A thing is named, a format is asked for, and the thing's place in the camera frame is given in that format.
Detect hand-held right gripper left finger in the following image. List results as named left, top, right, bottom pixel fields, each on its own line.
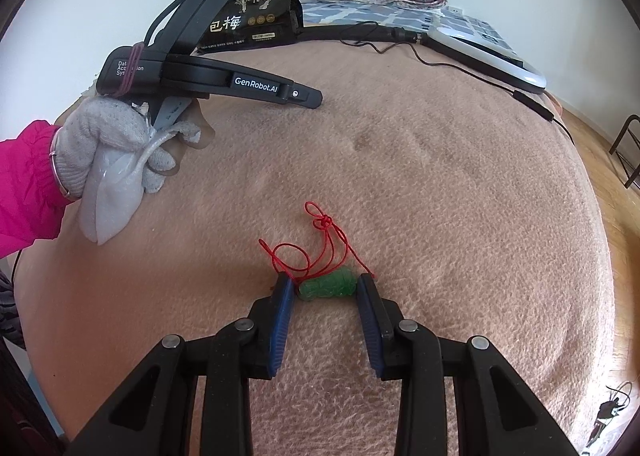
left=64, top=272, right=296, bottom=456

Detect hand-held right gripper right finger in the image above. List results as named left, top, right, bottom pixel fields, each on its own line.
left=356, top=273, right=581, bottom=456

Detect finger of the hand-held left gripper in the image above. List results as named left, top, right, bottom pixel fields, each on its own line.
left=277, top=80, right=324, bottom=110

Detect green jade pendant red cord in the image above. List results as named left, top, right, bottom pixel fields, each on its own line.
left=258, top=201, right=377, bottom=302

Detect person's left forearm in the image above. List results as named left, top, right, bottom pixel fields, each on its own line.
left=0, top=119, right=84, bottom=260

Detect person's left hand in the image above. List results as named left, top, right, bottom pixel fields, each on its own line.
left=52, top=96, right=217, bottom=195

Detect purple rubber band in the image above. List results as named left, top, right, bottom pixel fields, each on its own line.
left=112, top=43, right=144, bottom=98

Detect black snack bag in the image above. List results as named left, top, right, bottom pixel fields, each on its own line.
left=197, top=0, right=304, bottom=55

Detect blue plaid bed sheet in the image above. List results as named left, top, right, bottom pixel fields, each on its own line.
left=299, top=0, right=522, bottom=63

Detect silver bangle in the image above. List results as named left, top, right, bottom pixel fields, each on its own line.
left=49, top=127, right=82, bottom=200

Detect striped cloth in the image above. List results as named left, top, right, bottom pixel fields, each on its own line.
left=0, top=269, right=27, bottom=349

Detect dark metal rack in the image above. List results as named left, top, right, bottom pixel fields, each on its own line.
left=608, top=115, right=640, bottom=190

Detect black ring light pole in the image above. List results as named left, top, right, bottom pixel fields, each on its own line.
left=294, top=23, right=432, bottom=46

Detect black ring light cable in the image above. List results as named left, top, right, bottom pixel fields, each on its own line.
left=339, top=20, right=577, bottom=148

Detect white ring light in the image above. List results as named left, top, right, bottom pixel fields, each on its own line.
left=424, top=18, right=549, bottom=95

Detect black cable remote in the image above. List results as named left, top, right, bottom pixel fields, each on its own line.
left=509, top=90, right=556, bottom=123

